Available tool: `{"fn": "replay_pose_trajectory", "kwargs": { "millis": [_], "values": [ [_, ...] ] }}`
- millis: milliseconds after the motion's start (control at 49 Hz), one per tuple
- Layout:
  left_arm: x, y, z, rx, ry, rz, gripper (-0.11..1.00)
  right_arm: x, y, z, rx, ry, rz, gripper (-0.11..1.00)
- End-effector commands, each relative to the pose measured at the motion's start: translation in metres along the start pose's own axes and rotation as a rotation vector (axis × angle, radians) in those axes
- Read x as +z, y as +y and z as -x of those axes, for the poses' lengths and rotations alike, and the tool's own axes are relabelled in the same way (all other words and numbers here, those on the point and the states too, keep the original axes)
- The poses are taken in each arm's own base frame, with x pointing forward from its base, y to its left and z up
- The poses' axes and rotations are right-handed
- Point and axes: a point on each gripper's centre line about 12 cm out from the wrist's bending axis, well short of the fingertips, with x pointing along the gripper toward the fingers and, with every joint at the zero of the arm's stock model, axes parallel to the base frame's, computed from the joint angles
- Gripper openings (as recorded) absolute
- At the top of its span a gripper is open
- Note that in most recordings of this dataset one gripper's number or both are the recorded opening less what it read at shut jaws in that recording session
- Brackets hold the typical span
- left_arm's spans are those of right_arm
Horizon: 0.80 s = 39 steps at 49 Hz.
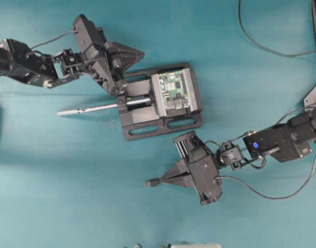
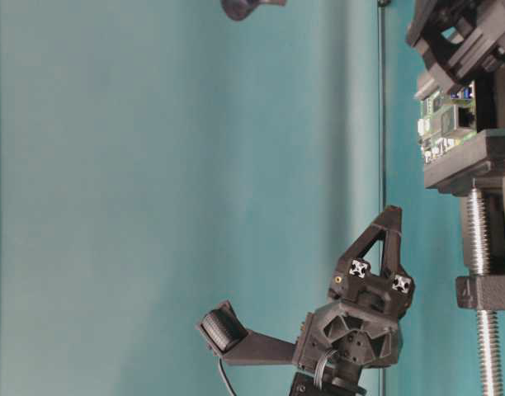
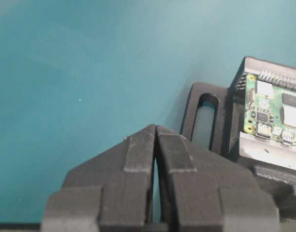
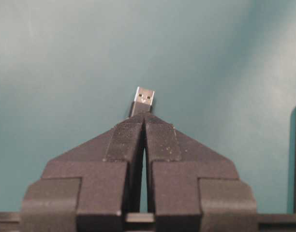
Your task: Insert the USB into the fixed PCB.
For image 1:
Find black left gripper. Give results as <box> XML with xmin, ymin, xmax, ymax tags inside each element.
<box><xmin>73</xmin><ymin>14</ymin><xmax>145</xmax><ymax>95</ymax></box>

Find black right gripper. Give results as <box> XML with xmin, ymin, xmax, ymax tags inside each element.
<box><xmin>162</xmin><ymin>131</ymin><xmax>223</xmax><ymax>206</ymax></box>

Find black USB cable with plug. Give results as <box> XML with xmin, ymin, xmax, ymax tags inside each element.
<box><xmin>145</xmin><ymin>139</ymin><xmax>316</xmax><ymax>199</ymax></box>

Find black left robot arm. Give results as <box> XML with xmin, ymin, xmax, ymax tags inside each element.
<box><xmin>0</xmin><ymin>14</ymin><xmax>145</xmax><ymax>96</ymax></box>

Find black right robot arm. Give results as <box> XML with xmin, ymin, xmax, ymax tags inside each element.
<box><xmin>146</xmin><ymin>107</ymin><xmax>316</xmax><ymax>205</ymax></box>

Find green PCB board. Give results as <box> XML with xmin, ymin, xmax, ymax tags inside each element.
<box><xmin>158</xmin><ymin>70</ymin><xmax>190</xmax><ymax>110</ymax></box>

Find black bench vise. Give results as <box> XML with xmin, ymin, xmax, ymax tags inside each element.
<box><xmin>57</xmin><ymin>63</ymin><xmax>203</xmax><ymax>141</ymax></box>

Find black cable top right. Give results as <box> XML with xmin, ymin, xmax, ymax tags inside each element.
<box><xmin>238</xmin><ymin>0</ymin><xmax>316</xmax><ymax>57</ymax></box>

